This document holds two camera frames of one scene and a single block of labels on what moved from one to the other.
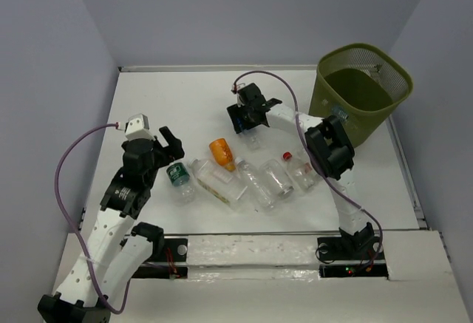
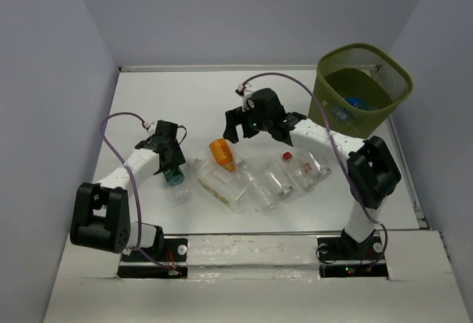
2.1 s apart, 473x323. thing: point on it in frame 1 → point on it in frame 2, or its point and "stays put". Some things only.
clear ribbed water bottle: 259,191 stays put
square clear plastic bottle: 226,185 stays put
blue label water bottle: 254,139 → 359,103
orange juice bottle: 222,153 stays put
